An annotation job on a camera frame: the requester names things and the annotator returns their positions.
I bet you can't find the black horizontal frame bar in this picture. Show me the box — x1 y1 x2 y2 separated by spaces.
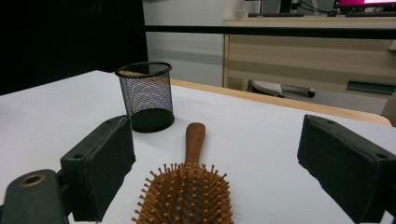
144 25 396 40

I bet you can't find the black keyboard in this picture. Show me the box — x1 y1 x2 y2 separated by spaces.
247 12 304 18
345 11 396 18

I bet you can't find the black monitor stand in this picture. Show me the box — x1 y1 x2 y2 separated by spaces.
279 0 302 14

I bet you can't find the white partition panel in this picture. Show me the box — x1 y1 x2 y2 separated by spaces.
143 0 226 88

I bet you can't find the black curtain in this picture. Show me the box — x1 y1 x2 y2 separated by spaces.
0 0 149 96

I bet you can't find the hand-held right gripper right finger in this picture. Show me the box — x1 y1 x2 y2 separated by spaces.
297 114 396 224

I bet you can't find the office chair base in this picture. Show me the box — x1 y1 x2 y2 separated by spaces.
251 79 317 99

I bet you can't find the light wooden office desk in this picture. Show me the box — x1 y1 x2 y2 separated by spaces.
222 17 396 127

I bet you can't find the black mesh pen holder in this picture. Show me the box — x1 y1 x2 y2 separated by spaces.
115 61 176 133

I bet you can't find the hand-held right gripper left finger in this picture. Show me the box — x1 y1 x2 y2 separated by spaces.
60 114 137 222

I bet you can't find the computer monitor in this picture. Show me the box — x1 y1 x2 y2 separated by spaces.
333 0 396 9

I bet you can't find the wooden hairbrush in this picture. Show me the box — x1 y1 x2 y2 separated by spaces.
131 121 234 224

